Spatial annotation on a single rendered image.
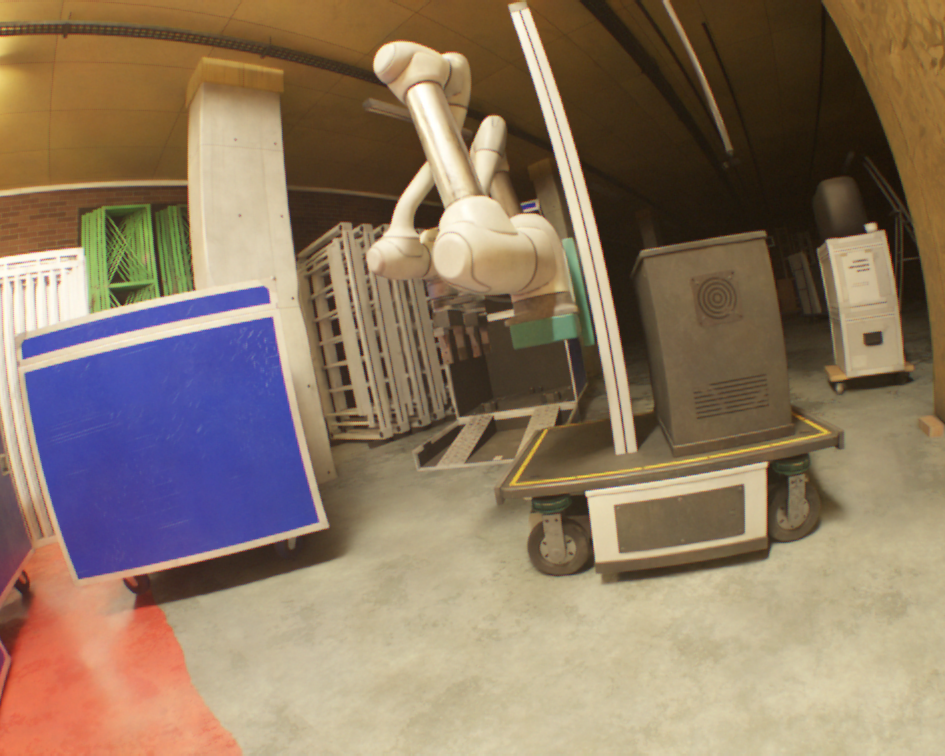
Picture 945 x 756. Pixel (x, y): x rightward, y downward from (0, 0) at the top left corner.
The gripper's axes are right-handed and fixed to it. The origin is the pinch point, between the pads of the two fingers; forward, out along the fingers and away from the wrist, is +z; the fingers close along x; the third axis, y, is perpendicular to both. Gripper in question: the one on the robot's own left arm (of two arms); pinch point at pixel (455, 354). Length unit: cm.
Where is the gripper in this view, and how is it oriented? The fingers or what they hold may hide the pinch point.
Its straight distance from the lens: 132.0
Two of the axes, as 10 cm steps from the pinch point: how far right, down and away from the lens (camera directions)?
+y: -9.3, 1.6, 3.2
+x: -3.0, 1.2, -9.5
